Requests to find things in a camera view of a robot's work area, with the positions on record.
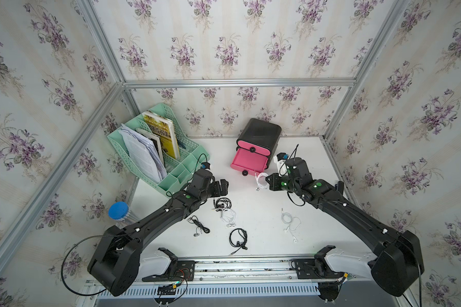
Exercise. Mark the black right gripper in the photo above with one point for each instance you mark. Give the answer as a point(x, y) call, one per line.
point(273, 181)

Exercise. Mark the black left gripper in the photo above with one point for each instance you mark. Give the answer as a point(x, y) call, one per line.
point(217, 192)

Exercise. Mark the white earphones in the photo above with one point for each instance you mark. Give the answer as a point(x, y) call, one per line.
point(292, 223)
point(228, 216)
point(261, 182)

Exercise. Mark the pink top drawer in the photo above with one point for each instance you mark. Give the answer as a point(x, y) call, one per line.
point(253, 148)

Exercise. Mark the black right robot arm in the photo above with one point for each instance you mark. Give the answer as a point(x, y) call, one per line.
point(394, 260)

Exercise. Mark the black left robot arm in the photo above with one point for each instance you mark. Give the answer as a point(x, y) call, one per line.
point(115, 262)

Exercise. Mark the black earphones top coil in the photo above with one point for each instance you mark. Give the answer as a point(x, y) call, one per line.
point(222, 204)

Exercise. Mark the black earphones coil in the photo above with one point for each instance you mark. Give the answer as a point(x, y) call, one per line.
point(222, 204)
point(238, 239)

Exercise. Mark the black earphones left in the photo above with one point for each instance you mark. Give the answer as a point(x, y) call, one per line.
point(199, 227)

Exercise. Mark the black earphones bottom coil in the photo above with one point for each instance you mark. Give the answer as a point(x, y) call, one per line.
point(238, 239)

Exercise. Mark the black drawer cabinet shell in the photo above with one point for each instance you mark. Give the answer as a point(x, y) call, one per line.
point(262, 133)

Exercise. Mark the green plastic file organizer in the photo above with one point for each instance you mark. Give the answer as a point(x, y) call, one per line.
point(179, 170)

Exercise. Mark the small black clip device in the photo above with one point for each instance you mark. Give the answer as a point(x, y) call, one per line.
point(340, 187)

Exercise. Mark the dark thin book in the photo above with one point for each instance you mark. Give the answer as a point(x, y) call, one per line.
point(155, 140)

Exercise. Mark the white paper stack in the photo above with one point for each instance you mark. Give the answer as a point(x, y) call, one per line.
point(143, 153)

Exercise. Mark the yellow book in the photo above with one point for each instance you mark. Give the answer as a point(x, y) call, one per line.
point(165, 130)

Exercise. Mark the blue lidded shiny can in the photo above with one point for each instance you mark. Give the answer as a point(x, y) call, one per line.
point(120, 212)

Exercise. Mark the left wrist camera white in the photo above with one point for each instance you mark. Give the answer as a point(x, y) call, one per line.
point(205, 166)

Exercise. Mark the aluminium mounting rail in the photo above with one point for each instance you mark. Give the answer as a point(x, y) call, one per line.
point(275, 268)

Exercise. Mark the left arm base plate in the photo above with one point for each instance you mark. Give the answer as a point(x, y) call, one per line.
point(163, 265)

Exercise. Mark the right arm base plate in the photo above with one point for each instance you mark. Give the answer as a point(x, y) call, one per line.
point(316, 268)

